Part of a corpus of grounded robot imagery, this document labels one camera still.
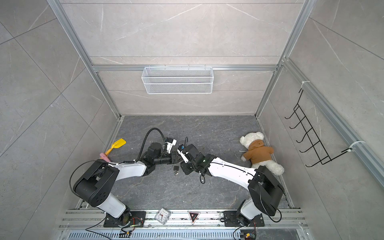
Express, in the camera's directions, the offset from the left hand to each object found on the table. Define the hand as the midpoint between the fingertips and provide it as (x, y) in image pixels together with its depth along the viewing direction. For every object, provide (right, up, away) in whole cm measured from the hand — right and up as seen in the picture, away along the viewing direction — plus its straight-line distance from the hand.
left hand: (186, 154), depth 84 cm
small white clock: (-11, -29, -11) cm, 33 cm away
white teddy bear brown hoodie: (+45, -1, +8) cm, 46 cm away
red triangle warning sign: (+4, -30, -10) cm, 32 cm away
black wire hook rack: (+59, +7, -20) cm, 63 cm away
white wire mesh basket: (-7, +48, +17) cm, 51 cm away
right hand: (-1, -5, 0) cm, 5 cm away
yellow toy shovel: (-49, +4, +17) cm, 52 cm away
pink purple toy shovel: (-53, -3, +9) cm, 53 cm away
